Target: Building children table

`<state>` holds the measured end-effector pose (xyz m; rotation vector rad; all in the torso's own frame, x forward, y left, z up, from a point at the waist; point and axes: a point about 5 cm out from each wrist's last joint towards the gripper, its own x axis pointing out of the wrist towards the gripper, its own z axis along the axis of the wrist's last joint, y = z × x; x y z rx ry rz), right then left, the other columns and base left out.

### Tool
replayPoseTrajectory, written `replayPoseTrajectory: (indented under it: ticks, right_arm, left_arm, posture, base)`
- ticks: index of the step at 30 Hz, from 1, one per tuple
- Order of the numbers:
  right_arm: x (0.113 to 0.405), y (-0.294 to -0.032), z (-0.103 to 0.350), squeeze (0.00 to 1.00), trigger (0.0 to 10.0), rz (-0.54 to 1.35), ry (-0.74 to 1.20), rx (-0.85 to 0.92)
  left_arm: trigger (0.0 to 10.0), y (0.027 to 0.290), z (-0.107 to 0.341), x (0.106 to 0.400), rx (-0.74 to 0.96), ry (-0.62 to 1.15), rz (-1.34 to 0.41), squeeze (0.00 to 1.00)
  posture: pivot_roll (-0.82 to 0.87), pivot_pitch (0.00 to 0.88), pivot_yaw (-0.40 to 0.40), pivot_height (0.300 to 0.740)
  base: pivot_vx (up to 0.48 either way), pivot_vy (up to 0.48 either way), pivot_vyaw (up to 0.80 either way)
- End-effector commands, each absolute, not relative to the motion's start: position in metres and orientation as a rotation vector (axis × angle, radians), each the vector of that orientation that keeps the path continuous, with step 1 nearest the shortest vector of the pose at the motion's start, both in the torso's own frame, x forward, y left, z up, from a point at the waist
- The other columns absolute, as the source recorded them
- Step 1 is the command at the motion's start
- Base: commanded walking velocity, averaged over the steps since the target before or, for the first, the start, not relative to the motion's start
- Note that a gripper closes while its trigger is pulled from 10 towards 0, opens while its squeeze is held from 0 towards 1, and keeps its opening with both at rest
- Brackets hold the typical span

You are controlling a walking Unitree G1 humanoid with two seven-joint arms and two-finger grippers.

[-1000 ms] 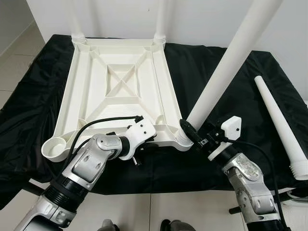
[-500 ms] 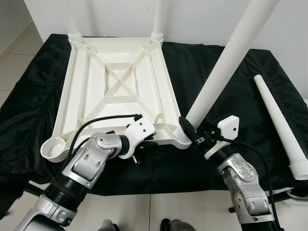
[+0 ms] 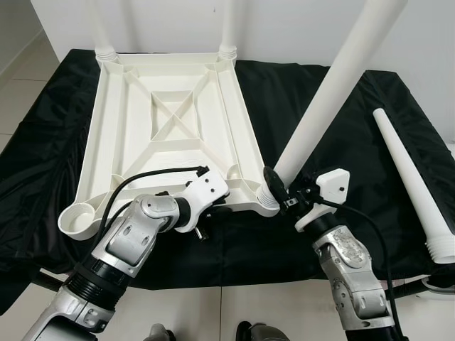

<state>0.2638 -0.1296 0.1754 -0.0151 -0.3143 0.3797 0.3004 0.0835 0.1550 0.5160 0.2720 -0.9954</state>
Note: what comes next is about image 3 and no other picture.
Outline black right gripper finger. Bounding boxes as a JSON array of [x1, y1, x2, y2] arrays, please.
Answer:
[[263, 167, 287, 203]]

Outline white plastic table leg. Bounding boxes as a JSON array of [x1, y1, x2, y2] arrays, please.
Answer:
[[219, 0, 246, 61], [85, 0, 118, 61], [257, 0, 410, 214], [372, 108, 455, 265]]

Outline black table cloth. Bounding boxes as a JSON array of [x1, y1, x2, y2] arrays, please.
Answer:
[[0, 48, 455, 315]]

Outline grey right robot foot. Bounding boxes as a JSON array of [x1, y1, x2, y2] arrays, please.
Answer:
[[237, 321, 289, 341]]

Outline grey robot foot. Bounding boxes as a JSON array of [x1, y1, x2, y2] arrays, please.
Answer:
[[146, 323, 175, 341], [237, 321, 289, 341]]

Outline grey left robot foot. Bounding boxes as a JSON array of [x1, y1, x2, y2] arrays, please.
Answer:
[[146, 323, 175, 341]]

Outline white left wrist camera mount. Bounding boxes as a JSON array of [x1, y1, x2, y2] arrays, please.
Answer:
[[174, 173, 230, 234]]

